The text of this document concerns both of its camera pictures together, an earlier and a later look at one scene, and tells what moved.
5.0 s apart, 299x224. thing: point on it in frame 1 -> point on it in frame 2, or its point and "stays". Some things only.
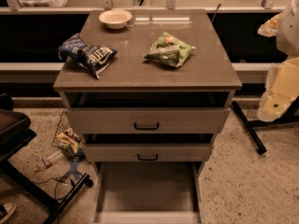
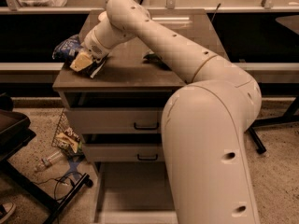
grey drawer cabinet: (149, 91) stays
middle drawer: (148, 152) stays
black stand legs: (290, 117) stays
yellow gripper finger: (274, 103) -> (80, 62)
